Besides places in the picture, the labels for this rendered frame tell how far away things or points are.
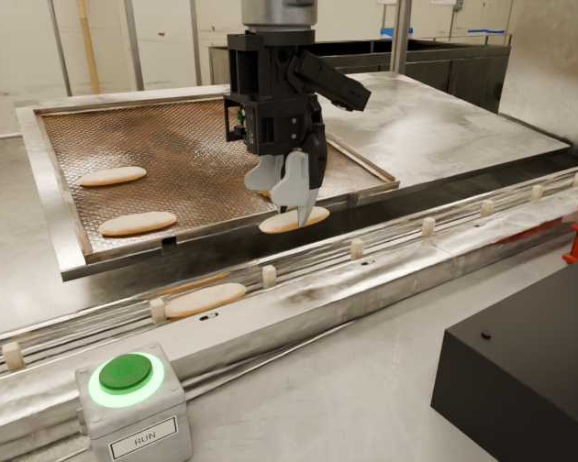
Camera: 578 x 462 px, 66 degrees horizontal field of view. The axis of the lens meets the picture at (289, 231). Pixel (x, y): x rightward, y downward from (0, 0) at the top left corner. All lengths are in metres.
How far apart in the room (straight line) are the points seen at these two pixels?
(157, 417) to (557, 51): 1.10
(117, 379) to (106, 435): 0.04
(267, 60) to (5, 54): 3.73
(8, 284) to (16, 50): 3.49
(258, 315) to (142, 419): 0.17
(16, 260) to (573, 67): 1.15
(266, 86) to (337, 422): 0.33
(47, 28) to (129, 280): 3.57
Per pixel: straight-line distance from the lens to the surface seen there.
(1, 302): 0.69
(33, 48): 4.14
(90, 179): 0.74
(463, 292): 0.64
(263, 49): 0.46
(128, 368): 0.38
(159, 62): 3.99
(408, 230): 0.72
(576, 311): 0.50
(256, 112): 0.45
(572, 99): 1.21
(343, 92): 0.52
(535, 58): 1.26
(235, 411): 0.45
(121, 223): 0.62
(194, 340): 0.47
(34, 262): 0.77
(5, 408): 0.46
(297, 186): 0.50
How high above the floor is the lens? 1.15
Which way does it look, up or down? 26 degrees down
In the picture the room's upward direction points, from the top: straight up
